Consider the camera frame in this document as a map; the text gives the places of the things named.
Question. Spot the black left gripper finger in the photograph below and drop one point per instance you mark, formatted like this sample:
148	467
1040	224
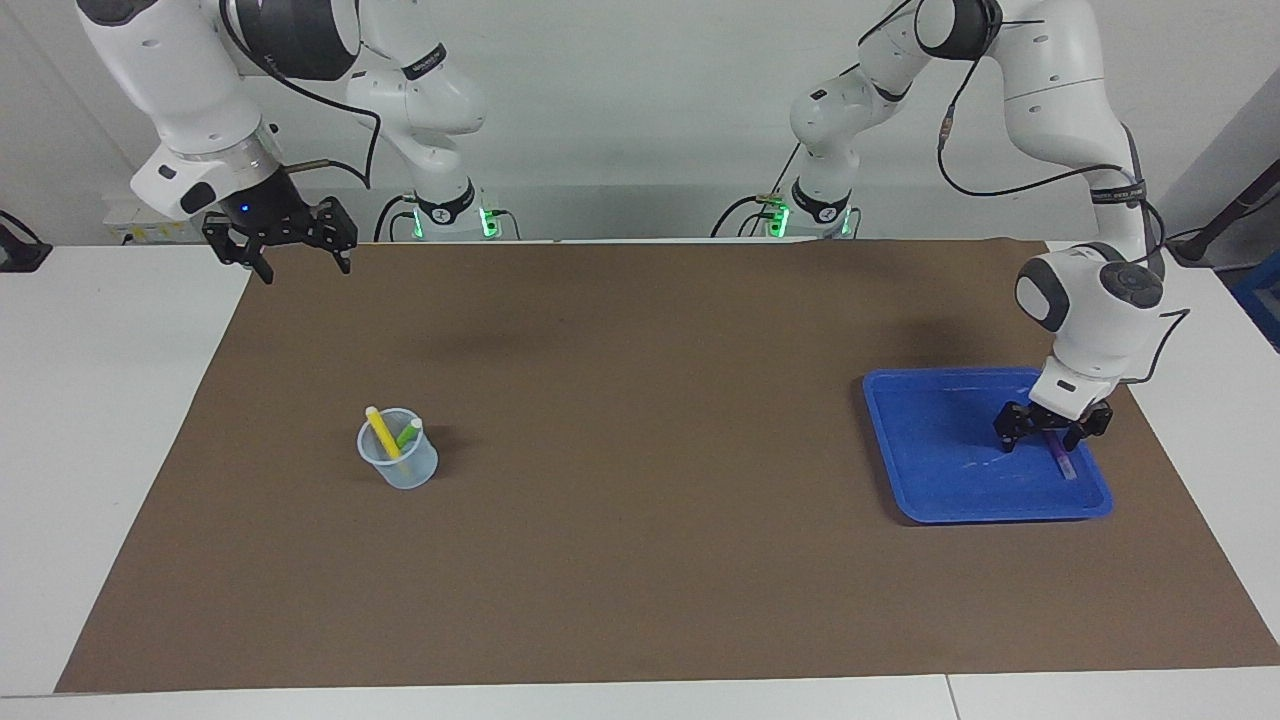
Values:
1012	428
1078	435

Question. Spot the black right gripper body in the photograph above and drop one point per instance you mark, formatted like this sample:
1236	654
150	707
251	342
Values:
262	205

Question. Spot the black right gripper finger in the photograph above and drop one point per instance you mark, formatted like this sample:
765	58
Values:
235	248
335	228

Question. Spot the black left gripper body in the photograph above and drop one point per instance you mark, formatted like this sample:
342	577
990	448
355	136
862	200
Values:
1060	415

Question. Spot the purple pen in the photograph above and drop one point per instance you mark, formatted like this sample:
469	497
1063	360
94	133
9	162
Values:
1062	460

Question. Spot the yellow pen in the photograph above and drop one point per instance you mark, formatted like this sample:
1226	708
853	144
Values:
382	432

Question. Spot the green pen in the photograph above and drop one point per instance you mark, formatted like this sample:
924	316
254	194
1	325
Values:
410	432

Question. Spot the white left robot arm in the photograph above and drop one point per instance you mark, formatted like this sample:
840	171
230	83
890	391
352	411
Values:
1090	300

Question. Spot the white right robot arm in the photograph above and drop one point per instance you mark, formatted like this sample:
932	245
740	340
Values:
190	110

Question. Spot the blue plastic tray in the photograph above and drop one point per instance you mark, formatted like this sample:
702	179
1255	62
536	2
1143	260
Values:
940	460

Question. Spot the white power strip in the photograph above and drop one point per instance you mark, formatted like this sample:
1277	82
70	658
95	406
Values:
140	228

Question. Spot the black table clamp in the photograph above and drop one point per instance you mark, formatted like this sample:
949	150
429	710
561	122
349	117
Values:
20	250

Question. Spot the blue crate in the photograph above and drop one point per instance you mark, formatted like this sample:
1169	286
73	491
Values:
1262	300

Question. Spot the clear plastic cup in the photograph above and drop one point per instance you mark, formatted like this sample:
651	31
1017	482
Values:
410	472

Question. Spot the black stand leg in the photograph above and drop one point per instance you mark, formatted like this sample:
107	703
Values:
1225	215

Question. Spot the brown table mat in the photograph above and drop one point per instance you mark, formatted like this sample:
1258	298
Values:
640	580

